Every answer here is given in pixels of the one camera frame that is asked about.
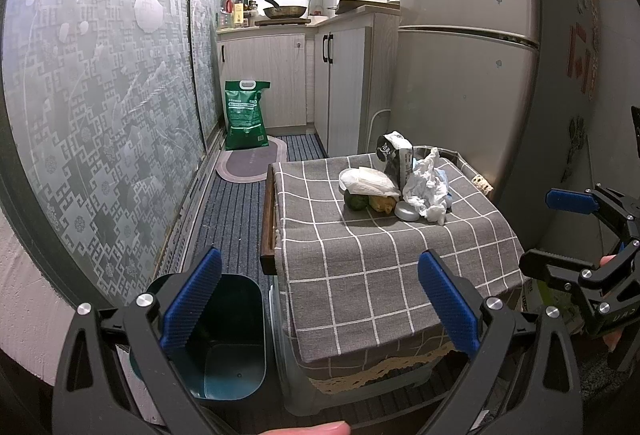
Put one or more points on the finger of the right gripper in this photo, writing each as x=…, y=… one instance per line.
x=570, y=201
x=556, y=271

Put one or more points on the striped blue floor rug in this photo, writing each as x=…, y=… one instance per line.
x=232, y=222

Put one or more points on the frosted sliding glass door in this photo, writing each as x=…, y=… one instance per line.
x=107, y=109

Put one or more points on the condiment bottles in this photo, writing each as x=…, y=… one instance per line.
x=237, y=13

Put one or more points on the white plastic lid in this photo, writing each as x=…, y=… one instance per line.
x=406, y=212

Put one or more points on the green rice bag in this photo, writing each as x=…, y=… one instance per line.
x=245, y=124

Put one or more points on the white snack bag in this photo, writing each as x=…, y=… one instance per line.
x=396, y=152

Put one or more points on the oval grey floor mat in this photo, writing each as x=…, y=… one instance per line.
x=248, y=166

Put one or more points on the frying pan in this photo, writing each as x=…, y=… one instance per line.
x=276, y=11

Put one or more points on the teal plastic trash bin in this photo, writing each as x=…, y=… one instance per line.
x=223, y=358

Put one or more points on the ginger root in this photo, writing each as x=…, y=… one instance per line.
x=383, y=205

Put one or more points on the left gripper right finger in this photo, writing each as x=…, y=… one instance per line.
x=522, y=375

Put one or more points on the white kitchen cabinet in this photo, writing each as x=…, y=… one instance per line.
x=332, y=77

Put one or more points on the silver refrigerator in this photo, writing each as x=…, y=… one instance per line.
x=465, y=73

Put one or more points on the grey checked tablecloth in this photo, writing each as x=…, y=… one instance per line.
x=352, y=306

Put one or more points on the blue white tissue pack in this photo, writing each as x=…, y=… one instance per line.
x=444, y=179

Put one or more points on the person's left hand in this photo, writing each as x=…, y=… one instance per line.
x=332, y=428

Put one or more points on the green fruit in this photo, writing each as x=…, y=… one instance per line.
x=356, y=202

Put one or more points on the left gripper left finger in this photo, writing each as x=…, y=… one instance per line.
x=91, y=393

